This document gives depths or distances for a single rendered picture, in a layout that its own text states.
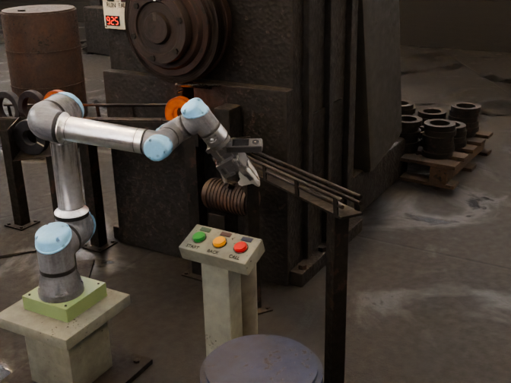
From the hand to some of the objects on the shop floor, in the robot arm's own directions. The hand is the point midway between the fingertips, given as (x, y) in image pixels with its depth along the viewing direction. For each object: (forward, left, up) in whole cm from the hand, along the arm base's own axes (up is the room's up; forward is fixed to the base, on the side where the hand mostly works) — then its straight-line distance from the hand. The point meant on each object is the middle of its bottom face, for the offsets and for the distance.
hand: (258, 182), depth 228 cm
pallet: (+245, +31, -74) cm, 258 cm away
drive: (+170, +53, -73) cm, 192 cm away
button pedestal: (-27, 0, -70) cm, 75 cm away
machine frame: (+94, +61, -72) cm, 133 cm away
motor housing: (+35, +31, -71) cm, 85 cm away
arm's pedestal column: (-38, +57, -70) cm, 98 cm away
